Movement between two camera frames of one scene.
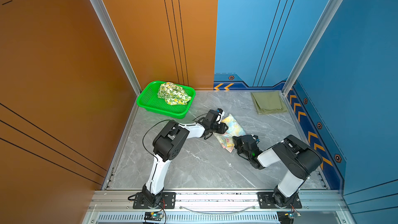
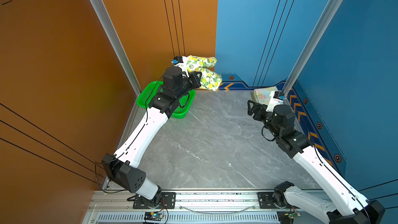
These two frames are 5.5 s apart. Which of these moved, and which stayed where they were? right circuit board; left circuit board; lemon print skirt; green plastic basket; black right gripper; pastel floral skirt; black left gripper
Moved: pastel floral skirt; black right gripper; lemon print skirt; black left gripper
Stayed: left circuit board; right circuit board; green plastic basket
